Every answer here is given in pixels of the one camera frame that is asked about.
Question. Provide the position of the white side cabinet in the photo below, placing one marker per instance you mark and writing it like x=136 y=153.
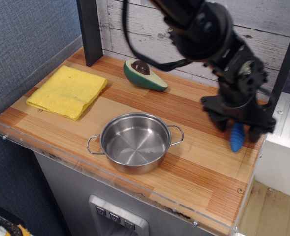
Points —
x=273 y=167

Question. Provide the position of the black left vertical post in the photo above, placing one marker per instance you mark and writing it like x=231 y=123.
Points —
x=90 y=30

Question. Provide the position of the yellow folded cloth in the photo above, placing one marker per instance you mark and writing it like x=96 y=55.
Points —
x=68 y=92

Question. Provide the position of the toy avocado half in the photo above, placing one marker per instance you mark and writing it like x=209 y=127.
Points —
x=139 y=74

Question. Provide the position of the clear acrylic counter guard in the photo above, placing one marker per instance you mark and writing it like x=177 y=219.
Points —
x=199 y=178

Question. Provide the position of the silver dispenser button panel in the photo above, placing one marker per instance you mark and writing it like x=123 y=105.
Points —
x=112 y=220

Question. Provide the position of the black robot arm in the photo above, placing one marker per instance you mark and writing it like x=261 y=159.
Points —
x=203 y=32

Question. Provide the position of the grey toy fridge cabinet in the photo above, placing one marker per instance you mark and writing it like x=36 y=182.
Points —
x=72 y=188

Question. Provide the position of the yellow object bottom left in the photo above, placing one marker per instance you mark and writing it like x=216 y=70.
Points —
x=24 y=232

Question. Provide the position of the stainless steel pot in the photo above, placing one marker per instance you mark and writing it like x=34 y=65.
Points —
x=135 y=143

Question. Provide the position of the blue handled metal fork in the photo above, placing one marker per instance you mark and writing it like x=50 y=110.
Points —
x=237 y=137

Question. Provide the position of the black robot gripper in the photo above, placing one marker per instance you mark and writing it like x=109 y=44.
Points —
x=223 y=114

